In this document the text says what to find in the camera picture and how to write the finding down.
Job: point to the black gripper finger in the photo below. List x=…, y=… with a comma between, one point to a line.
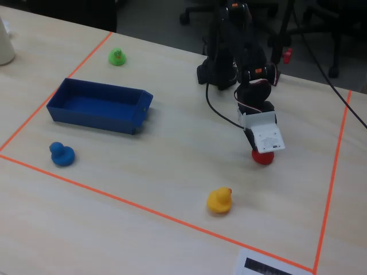
x=250, y=140

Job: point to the red rubber duck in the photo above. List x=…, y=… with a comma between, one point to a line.
x=262, y=159

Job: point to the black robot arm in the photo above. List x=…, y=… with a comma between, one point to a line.
x=226, y=43

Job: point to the small black box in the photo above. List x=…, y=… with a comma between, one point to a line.
x=287, y=55

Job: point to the yellow rubber duck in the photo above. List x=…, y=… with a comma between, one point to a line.
x=219, y=202

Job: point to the green rubber duck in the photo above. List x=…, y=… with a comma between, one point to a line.
x=117, y=60

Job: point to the blue plastic box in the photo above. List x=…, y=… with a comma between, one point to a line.
x=97, y=104

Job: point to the blue rubber duck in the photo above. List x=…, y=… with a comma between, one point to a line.
x=63, y=157

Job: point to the black office chair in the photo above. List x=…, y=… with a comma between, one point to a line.
x=334, y=70
x=200, y=11

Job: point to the orange tape strip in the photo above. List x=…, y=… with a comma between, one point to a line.
x=334, y=172
x=86, y=59
x=143, y=208

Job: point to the white paper sheet black print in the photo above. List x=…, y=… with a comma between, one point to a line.
x=240, y=263

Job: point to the white container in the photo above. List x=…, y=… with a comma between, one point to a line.
x=5, y=48

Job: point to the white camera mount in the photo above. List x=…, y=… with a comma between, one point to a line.
x=266, y=137

